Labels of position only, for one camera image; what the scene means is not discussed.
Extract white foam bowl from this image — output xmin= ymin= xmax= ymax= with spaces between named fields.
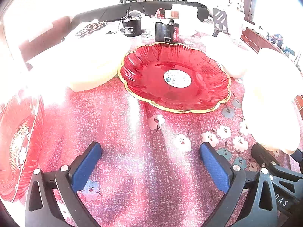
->
xmin=242 ymin=48 xmax=302 ymax=155

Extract red scalloped glass plate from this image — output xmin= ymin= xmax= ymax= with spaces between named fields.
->
xmin=118 ymin=43 xmax=231 ymax=114

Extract beige ribbed plastic bowl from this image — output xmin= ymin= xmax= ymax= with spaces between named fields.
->
xmin=28 ymin=38 xmax=127 ymax=92

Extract floral pink tablecloth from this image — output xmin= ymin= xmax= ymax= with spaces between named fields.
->
xmin=18 ymin=31 xmax=294 ymax=227

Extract maroon armchair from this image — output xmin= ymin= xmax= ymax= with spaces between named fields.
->
xmin=19 ymin=16 xmax=71 ymax=62

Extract leopard print cloth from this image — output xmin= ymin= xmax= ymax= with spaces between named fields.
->
xmin=74 ymin=21 xmax=108 ymax=38

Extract black phone stand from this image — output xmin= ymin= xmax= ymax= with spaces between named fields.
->
xmin=212 ymin=8 xmax=229 ymax=37

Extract black jar with cork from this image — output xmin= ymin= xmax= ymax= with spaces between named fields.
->
xmin=155 ymin=8 xmax=179 ymax=44

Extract white plastic tub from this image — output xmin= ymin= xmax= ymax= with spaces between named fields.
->
xmin=172 ymin=3 xmax=199 ymax=36

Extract black cylindrical motor device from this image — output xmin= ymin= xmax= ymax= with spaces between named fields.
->
xmin=122 ymin=10 xmax=143 ymax=37

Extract black leather sofa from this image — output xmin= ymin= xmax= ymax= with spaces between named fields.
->
xmin=71 ymin=0 xmax=212 ymax=28

